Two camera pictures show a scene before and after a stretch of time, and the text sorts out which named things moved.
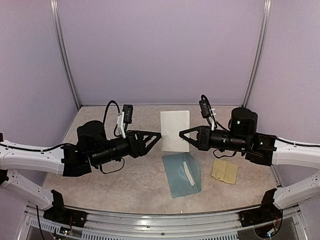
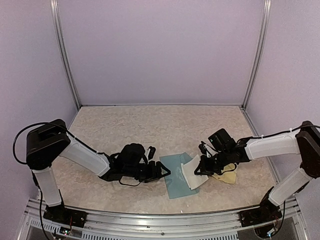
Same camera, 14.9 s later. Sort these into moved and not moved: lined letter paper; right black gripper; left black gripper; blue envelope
Moved: lined letter paper; right black gripper; left black gripper
Not moved: blue envelope
